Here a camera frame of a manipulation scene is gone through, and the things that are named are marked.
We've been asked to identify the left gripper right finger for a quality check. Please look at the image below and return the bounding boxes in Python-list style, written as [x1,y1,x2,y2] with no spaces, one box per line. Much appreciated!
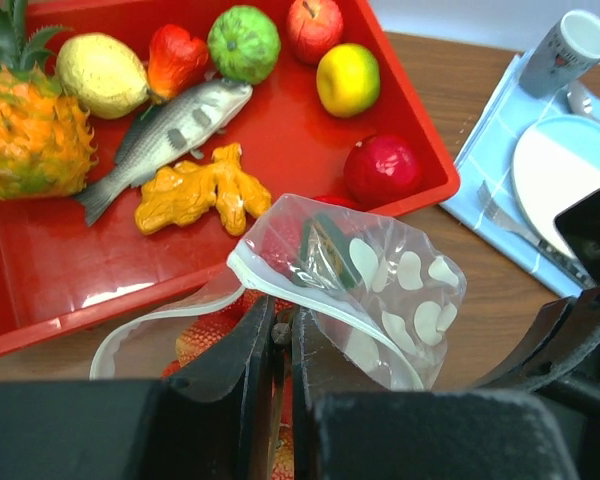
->
[292,308,578,479]

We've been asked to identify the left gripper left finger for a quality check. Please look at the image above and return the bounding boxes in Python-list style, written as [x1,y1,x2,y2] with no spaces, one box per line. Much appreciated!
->
[0,296,275,479]

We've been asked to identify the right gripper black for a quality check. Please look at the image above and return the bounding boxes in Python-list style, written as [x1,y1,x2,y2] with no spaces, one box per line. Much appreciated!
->
[475,188,600,392]

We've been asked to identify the clear polka dot zip bag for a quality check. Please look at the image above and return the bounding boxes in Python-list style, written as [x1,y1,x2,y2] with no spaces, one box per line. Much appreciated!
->
[89,192,468,480]

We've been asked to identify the red lychee bunch toy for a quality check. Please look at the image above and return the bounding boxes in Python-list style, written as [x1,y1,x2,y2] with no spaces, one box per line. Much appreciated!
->
[160,214,361,480]

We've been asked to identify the dark red toy apple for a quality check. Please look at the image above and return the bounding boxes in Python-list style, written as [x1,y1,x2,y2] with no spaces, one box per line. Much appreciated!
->
[343,134,424,207]

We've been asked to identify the yellow green toy mango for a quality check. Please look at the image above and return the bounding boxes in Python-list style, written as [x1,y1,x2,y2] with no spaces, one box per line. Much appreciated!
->
[316,43,381,118]

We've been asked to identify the green custard apple toy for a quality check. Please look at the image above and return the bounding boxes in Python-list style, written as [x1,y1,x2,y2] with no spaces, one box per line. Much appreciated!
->
[207,5,281,85]

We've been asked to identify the blue checked cloth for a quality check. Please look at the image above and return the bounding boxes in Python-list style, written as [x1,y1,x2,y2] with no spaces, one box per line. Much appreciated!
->
[442,56,600,297]

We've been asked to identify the cream and teal plate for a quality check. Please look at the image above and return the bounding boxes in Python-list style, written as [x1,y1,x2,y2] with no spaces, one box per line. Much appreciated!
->
[511,114,600,259]

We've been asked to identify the steel spoon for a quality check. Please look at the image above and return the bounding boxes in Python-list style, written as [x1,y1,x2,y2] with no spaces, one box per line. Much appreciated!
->
[566,80,600,124]

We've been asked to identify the orange toy ginger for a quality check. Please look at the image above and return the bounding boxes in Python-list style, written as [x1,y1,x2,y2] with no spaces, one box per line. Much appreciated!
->
[134,142,272,236]

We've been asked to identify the small grey blue cup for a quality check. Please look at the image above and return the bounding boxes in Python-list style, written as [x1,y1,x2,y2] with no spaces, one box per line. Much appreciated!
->
[518,9,600,98]

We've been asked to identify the grey toy fish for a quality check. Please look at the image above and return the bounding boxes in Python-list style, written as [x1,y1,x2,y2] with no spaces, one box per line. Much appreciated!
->
[73,78,253,226]

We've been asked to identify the red plastic tray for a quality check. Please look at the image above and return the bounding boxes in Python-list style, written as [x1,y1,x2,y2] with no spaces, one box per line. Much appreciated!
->
[0,1,460,356]

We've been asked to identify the toy pineapple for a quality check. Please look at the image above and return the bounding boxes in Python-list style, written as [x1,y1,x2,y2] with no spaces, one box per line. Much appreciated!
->
[0,1,95,200]

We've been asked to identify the red toy pepper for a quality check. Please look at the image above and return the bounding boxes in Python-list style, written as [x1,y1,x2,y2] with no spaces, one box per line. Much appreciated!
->
[147,24,210,104]

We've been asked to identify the yellow toy lemon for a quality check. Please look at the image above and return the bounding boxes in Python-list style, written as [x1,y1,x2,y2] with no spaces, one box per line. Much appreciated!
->
[55,32,149,120]

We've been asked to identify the red orange toy apple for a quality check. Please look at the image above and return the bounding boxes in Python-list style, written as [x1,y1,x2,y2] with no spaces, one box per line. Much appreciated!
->
[286,0,344,65]

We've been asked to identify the steel fork black handle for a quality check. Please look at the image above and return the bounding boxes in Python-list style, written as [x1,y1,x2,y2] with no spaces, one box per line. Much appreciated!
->
[477,181,597,289]

